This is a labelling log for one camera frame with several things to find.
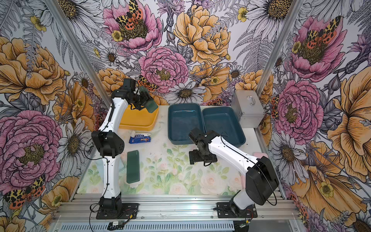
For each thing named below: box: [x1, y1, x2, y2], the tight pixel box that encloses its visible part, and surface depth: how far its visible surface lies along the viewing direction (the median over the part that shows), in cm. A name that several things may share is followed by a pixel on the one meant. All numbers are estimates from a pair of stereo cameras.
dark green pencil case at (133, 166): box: [126, 149, 141, 184], surface depth 91 cm
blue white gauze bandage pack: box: [128, 130, 152, 144], surface depth 102 cm
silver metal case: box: [231, 89, 266, 129], surface depth 106 cm
